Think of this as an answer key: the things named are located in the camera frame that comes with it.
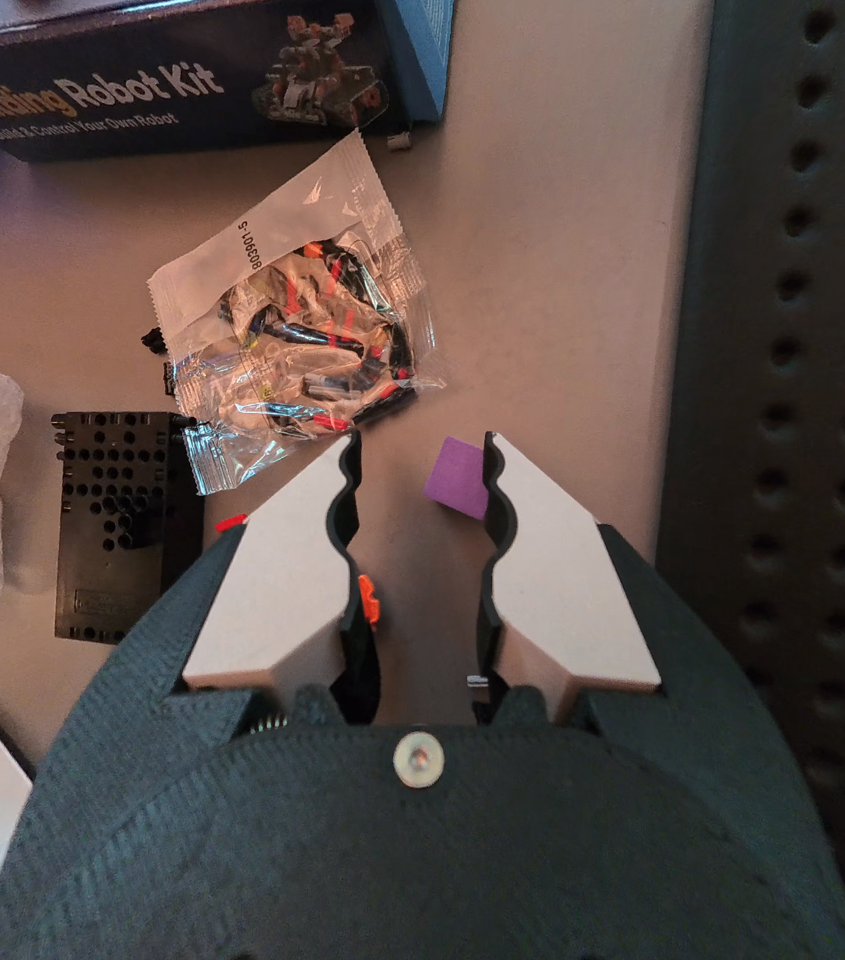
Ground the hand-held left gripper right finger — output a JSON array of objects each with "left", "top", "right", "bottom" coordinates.
[{"left": 471, "top": 431, "right": 662, "bottom": 725}]

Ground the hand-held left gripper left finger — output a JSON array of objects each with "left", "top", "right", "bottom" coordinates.
[{"left": 182, "top": 431, "right": 381, "bottom": 725}]

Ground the purple wooden cube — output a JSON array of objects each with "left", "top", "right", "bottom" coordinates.
[{"left": 424, "top": 436, "right": 491, "bottom": 520}]

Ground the black perforated plastic block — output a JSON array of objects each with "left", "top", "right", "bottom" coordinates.
[{"left": 51, "top": 411, "right": 206, "bottom": 645}]

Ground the dark grey perforated panel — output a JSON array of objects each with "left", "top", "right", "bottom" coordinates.
[{"left": 655, "top": 0, "right": 845, "bottom": 939}]

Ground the dark blue cardboard kit box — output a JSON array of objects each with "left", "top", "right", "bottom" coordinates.
[{"left": 0, "top": 0, "right": 459, "bottom": 162}]

